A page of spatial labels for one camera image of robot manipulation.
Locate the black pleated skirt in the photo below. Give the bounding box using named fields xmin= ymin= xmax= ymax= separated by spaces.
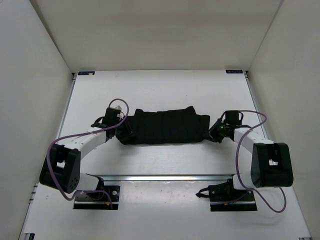
xmin=118 ymin=106 xmax=210 ymax=145

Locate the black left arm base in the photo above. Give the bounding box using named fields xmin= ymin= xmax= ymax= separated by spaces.
xmin=73 ymin=177 xmax=121 ymax=211

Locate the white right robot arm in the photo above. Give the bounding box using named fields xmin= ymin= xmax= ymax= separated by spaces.
xmin=208 ymin=110 xmax=294 ymax=200

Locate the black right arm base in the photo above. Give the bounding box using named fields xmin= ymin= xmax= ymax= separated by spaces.
xmin=195 ymin=179 xmax=258 ymax=212

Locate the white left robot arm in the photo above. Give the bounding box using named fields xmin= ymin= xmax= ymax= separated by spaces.
xmin=39 ymin=107 xmax=132 ymax=199

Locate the blue right corner label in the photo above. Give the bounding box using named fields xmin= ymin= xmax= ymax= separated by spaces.
xmin=225 ymin=69 xmax=243 ymax=74

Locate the blue corner label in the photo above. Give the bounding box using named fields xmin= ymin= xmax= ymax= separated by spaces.
xmin=225 ymin=69 xmax=243 ymax=74
xmin=77 ymin=71 xmax=95 ymax=76

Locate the blue left corner label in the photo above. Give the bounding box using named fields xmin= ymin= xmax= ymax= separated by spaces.
xmin=77 ymin=71 xmax=95 ymax=76

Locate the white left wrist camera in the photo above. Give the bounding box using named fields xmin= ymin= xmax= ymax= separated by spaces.
xmin=115 ymin=105 xmax=124 ymax=119

